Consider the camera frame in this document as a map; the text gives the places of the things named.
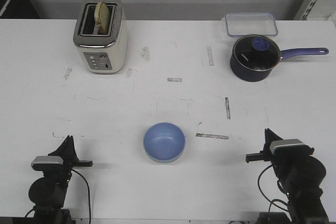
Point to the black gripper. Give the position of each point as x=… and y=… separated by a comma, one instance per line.
x=284, y=159
x=66, y=162

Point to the blue bowl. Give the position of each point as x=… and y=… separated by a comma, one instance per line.
x=164, y=140

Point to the green bowl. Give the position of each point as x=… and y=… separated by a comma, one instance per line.
x=164, y=160

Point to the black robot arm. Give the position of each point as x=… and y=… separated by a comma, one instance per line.
x=299, y=177
x=49, y=192

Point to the dark blue saucepan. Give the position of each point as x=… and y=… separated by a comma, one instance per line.
x=255, y=76

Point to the glass pot lid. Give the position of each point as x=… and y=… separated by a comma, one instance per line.
x=256, y=52

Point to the white and silver toaster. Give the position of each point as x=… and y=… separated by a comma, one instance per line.
x=102, y=54

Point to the clear plastic food container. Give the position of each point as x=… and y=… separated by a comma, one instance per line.
x=241, y=24

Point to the slice of bread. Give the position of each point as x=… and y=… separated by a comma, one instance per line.
x=102, y=17

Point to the white metal shelf rack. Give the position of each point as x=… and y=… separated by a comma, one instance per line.
x=315, y=10

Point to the black box in corner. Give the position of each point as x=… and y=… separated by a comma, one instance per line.
x=18, y=9

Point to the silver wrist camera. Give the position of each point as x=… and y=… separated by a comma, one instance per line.
x=278, y=144
x=41, y=163

